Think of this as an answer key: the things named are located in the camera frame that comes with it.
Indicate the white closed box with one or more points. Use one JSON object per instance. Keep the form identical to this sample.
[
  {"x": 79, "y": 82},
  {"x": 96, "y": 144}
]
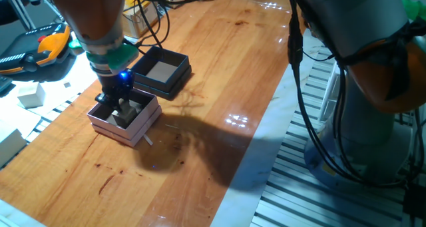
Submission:
[{"x": 10, "y": 142}]

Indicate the green cloth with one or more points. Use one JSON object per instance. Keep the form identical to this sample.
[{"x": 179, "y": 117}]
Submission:
[{"x": 414, "y": 9}]

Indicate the cardboard box with yellow tape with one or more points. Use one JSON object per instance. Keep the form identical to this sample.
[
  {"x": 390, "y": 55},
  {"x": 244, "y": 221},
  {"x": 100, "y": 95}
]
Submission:
[{"x": 133, "y": 19}]

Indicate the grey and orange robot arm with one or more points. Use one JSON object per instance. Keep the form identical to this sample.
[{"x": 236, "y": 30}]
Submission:
[{"x": 366, "y": 20}]

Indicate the orange and black teach pendant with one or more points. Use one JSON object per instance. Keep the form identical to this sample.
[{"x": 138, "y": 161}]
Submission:
[{"x": 50, "y": 45}]

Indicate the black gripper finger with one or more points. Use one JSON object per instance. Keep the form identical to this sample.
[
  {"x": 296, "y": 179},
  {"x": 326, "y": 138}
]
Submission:
[
  {"x": 120, "y": 104},
  {"x": 104, "y": 100}
]

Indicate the dark blue open box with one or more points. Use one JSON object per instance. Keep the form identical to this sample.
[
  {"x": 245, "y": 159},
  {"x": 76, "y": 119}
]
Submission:
[{"x": 159, "y": 86}]

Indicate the person's left forearm dark sleeve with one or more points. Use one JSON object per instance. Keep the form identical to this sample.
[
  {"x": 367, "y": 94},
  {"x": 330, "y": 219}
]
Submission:
[{"x": 8, "y": 12}]

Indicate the tiny wooden cube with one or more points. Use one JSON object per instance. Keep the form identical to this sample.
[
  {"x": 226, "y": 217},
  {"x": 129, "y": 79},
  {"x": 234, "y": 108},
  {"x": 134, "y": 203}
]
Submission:
[{"x": 67, "y": 84}]

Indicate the pink open box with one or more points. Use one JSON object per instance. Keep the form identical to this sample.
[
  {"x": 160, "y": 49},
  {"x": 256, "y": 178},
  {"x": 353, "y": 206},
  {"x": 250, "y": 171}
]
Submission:
[{"x": 133, "y": 131}]

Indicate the small white paper strip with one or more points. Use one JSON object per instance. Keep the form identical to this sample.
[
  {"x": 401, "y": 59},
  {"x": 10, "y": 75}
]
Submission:
[{"x": 148, "y": 140}]

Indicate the large wooden cube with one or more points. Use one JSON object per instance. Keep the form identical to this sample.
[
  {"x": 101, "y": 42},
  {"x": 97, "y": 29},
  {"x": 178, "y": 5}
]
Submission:
[{"x": 128, "y": 118}]

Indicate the pale wooden cube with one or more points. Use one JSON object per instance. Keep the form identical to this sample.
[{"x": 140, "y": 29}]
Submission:
[{"x": 31, "y": 95}]

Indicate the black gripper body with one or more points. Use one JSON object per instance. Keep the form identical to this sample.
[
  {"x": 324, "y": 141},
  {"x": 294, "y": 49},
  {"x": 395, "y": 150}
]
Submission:
[{"x": 117, "y": 84}]

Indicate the grey metal rod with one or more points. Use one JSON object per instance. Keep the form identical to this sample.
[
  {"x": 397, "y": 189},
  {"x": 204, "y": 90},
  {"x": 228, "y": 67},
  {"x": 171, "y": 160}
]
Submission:
[
  {"x": 18, "y": 14},
  {"x": 53, "y": 8}
]

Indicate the white paper sheet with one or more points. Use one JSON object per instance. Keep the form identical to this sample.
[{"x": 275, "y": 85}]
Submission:
[
  {"x": 16, "y": 118},
  {"x": 80, "y": 70}
]

